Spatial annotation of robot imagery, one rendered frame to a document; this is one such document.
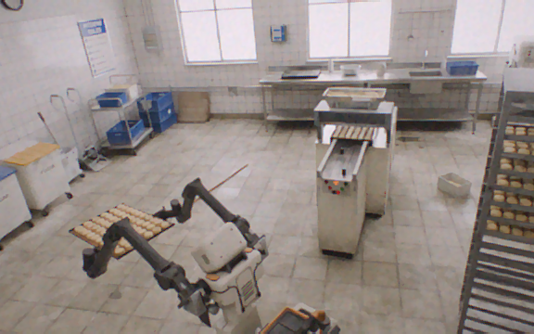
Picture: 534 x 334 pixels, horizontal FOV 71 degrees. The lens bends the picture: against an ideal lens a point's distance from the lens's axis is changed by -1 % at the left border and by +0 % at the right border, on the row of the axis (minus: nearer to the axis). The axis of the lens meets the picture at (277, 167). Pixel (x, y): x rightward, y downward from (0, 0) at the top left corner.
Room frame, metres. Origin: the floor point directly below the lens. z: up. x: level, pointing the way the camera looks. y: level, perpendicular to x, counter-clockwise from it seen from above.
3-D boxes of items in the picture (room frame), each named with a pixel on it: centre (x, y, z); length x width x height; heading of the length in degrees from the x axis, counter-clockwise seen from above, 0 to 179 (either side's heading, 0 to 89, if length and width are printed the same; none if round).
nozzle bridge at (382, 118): (3.53, -0.78, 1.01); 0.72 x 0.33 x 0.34; 69
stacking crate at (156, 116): (6.82, 2.15, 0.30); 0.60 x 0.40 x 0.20; 166
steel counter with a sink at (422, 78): (6.07, -1.53, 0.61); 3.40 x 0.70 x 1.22; 76
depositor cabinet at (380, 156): (3.97, -0.95, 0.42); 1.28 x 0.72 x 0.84; 159
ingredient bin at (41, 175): (4.14, 2.99, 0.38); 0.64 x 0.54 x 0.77; 74
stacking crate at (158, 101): (6.82, 2.15, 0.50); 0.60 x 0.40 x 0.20; 169
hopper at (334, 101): (3.53, -0.78, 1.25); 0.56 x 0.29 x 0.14; 69
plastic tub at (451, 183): (3.75, -2.01, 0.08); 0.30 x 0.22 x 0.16; 20
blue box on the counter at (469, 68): (5.74, -2.91, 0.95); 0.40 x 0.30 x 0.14; 79
